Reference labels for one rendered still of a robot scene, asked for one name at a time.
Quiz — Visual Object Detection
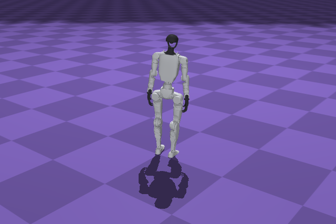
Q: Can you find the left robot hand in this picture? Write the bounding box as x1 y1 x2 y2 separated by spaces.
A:
147 89 153 106

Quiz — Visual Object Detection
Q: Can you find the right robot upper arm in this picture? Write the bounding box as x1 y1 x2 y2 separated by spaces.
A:
179 56 188 81

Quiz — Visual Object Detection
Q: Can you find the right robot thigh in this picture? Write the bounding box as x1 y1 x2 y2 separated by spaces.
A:
170 92 183 130

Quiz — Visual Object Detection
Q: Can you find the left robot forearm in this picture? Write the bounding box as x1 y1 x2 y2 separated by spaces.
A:
147 70 155 92

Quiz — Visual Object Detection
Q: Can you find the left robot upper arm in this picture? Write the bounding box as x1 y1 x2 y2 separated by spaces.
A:
151 52 160 77

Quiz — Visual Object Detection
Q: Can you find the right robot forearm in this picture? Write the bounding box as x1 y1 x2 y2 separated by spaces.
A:
183 75 190 98

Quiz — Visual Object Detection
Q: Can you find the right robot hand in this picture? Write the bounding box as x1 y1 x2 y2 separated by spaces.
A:
182 95 189 112

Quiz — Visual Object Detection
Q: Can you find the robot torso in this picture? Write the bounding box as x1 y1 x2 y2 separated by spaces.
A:
159 50 180 100

